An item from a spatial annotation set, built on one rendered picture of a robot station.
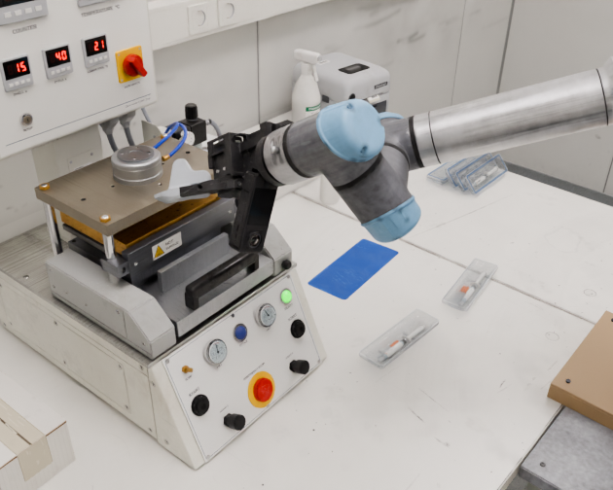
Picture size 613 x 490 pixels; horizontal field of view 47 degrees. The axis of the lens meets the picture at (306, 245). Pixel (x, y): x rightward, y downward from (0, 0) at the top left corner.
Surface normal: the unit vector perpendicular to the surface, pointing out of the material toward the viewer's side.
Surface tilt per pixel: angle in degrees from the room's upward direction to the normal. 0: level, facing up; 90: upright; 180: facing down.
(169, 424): 90
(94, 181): 0
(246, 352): 65
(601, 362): 4
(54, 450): 89
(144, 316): 41
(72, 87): 90
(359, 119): 58
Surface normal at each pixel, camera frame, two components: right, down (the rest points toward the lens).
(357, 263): 0.02, -0.84
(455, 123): -0.36, -0.13
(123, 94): 0.78, 0.35
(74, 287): -0.62, 0.42
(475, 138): -0.19, 0.52
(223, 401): 0.72, -0.04
